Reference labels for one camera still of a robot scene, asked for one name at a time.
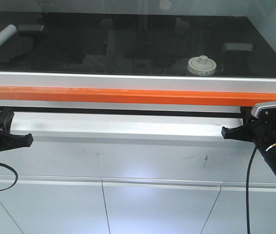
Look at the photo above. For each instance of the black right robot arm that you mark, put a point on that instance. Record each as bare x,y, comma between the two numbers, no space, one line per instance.
269,156

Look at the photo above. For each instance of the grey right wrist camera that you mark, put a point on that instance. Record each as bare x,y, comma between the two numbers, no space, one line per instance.
263,109

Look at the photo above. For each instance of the fume hood sash with orange bar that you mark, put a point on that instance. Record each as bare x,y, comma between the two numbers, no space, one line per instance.
103,55

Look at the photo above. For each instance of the glass jar with white lid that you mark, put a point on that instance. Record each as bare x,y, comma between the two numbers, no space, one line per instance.
201,66

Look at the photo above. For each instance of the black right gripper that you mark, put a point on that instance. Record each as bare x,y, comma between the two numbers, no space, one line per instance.
261,131

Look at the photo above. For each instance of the white base cabinet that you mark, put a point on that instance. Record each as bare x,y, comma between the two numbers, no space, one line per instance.
113,174

